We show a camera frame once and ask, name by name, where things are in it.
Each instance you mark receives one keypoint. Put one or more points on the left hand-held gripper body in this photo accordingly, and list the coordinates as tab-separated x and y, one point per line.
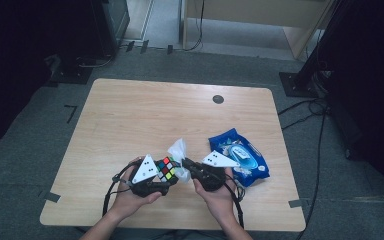
145	171

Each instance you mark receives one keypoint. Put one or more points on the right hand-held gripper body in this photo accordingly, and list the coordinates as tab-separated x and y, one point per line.
213	176

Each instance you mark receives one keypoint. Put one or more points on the white wet wipe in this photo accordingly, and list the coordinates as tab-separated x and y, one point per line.
178	150

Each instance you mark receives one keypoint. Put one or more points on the multicoloured puzzle cube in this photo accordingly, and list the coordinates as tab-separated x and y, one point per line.
167	170

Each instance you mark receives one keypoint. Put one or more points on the blue wet wipes pack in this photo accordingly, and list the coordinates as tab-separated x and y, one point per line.
250	163

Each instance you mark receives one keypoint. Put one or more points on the person's right hand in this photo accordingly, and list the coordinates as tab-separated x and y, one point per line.
220	201

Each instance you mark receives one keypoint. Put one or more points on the person's left hand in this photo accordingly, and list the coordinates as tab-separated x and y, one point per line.
128	201

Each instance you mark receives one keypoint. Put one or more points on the dark round table grommet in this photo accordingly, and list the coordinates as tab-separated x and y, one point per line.
218	99

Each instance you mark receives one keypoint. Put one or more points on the grey tape strip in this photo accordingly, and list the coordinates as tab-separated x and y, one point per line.
295	203
52	197

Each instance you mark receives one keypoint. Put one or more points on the black angled floor tape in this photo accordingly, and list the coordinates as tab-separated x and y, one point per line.
71	111

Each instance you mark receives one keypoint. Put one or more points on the short black floor tape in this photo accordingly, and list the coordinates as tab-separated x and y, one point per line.
130	46
170	49
144	46

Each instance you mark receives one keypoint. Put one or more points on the black stand base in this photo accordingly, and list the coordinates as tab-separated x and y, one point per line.
70	73

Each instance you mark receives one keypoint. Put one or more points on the black metal stand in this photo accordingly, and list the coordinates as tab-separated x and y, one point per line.
313	70

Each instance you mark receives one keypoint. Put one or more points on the dark monitor cabinet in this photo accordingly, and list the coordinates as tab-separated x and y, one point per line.
110	26

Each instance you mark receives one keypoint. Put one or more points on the light wooden cabinet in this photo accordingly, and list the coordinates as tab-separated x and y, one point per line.
246	11

